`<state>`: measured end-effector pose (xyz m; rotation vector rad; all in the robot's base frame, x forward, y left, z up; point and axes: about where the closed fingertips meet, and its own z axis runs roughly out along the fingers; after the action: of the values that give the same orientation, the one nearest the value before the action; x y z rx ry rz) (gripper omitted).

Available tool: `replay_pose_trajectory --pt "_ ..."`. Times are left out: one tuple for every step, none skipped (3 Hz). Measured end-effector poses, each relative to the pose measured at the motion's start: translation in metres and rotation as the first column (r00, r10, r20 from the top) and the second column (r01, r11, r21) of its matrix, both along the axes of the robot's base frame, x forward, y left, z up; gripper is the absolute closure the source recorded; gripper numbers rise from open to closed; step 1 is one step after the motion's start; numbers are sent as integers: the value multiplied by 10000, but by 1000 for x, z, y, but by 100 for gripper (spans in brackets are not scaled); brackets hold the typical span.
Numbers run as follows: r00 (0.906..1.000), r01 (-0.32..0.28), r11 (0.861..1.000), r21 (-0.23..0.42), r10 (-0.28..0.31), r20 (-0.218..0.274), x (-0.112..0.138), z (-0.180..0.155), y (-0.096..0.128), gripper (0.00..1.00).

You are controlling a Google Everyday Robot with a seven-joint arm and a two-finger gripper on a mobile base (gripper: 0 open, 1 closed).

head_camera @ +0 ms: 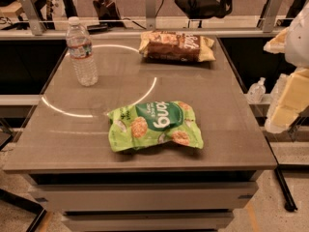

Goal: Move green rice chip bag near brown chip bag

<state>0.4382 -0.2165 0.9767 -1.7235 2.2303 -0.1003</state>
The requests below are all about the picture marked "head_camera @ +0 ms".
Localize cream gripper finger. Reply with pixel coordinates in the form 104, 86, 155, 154
265, 68, 309, 133
264, 28, 288, 54

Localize green rice chip bag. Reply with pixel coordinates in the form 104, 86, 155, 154
108, 101, 204, 152

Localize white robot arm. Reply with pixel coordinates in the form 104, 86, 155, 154
264, 4, 309, 133

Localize black bag in background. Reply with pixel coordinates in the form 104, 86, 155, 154
174, 0, 233, 20

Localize brown chip bag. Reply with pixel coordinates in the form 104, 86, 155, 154
139, 31, 215, 62

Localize hand sanitizer bottle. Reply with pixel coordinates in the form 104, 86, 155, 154
247, 77, 266, 103

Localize grey table drawer unit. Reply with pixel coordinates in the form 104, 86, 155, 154
30, 182, 258, 232

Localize clear plastic water bottle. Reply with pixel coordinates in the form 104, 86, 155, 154
66, 16, 98, 87

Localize right metal rail bracket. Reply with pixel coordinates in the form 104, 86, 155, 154
261, 0, 283, 33

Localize metal rail bracket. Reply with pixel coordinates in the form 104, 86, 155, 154
261, 0, 283, 33
145, 0, 156, 30
18, 0, 44, 36

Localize middle metal rail bracket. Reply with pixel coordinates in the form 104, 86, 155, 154
145, 0, 156, 30

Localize left metal rail bracket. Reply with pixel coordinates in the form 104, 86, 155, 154
18, 0, 44, 36

